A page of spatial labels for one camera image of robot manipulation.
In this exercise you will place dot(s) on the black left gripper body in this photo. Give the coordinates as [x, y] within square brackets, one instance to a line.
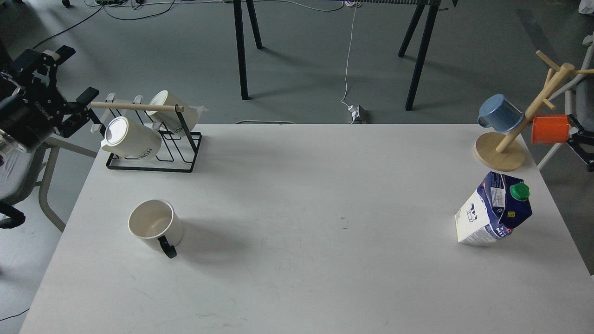
[30, 115]

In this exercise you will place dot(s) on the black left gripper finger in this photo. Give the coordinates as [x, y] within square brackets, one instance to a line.
[79, 114]
[61, 55]

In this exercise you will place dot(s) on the blue white milk carton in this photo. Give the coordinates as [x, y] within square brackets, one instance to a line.
[498, 205]

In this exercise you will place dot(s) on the white mug black handle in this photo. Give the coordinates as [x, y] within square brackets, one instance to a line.
[156, 223]

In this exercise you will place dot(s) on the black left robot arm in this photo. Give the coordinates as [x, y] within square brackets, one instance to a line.
[37, 109]

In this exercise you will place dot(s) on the orange mug on tree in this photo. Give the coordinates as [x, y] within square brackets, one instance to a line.
[550, 129]

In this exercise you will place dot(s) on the white mug on rack front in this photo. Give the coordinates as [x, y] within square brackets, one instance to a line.
[129, 139]

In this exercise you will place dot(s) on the white mug on rack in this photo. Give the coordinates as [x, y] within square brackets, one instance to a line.
[170, 118]
[129, 139]

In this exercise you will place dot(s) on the grey chair left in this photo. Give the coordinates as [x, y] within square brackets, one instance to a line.
[21, 173]

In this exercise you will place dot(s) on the wooden mug tree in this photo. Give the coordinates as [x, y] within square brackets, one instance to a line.
[501, 151]

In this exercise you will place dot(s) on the blue mug on tree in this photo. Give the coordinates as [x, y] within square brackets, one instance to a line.
[499, 113]

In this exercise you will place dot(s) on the white mug on rack rear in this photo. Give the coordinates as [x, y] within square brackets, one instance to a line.
[170, 118]

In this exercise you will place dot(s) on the black table legs right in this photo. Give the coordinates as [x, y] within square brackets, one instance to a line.
[433, 8]

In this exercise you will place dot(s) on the black wire mug rack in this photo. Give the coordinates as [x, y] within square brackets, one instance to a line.
[177, 154]

